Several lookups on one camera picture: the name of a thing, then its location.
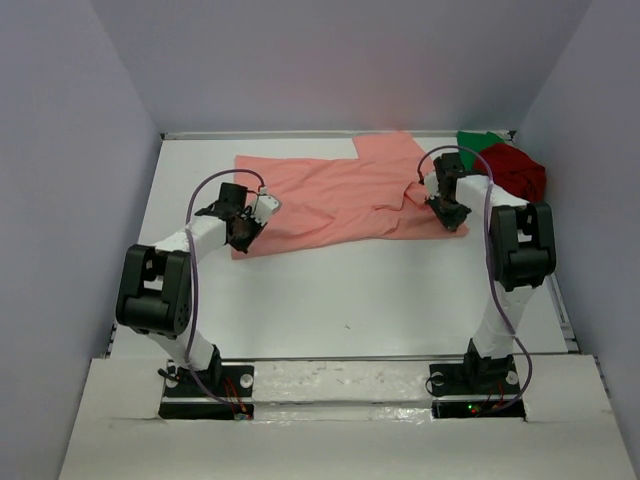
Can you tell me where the red t shirt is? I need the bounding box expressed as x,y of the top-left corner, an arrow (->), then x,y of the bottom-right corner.
480,143 -> 547,203

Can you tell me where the white foam front panel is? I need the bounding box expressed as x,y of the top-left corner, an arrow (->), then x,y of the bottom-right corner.
61,355 -> 634,479

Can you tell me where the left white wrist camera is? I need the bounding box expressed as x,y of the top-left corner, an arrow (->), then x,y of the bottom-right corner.
250,187 -> 282,225

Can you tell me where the pink t shirt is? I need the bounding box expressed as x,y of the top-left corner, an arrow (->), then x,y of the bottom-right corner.
231,132 -> 469,260

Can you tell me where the aluminium back table rail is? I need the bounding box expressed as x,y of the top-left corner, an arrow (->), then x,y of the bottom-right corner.
160,130 -> 517,141

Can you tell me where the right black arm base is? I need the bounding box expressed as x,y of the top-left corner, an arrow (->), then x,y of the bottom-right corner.
425,363 -> 526,420

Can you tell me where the green t shirt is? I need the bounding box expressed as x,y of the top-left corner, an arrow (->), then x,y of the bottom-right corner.
456,131 -> 504,170

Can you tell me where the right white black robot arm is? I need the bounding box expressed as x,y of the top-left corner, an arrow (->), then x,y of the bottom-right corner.
418,145 -> 556,400

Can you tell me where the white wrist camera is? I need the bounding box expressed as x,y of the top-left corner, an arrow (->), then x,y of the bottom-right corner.
250,187 -> 282,225
418,170 -> 440,197

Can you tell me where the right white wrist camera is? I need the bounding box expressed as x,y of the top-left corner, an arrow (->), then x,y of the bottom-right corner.
418,170 -> 440,197

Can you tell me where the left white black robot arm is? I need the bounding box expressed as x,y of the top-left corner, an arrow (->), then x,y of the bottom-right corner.
115,182 -> 281,395

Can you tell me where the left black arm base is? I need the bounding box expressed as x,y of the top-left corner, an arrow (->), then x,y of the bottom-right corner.
157,361 -> 255,421

